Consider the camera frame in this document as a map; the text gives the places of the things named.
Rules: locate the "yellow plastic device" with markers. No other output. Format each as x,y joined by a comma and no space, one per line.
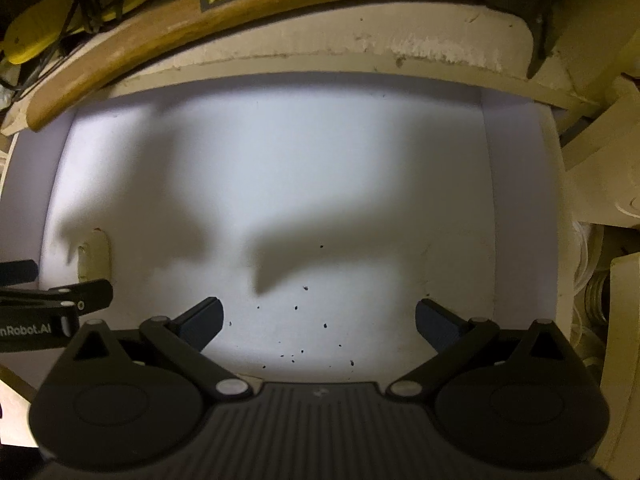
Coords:
40,25

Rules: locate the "white open drawer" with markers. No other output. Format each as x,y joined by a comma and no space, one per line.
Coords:
320,174

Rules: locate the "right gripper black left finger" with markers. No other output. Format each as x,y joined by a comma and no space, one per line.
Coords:
179,343

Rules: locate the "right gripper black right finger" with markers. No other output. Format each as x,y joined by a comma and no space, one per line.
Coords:
459,344

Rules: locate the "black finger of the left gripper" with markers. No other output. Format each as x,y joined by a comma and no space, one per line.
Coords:
18,272
87,297

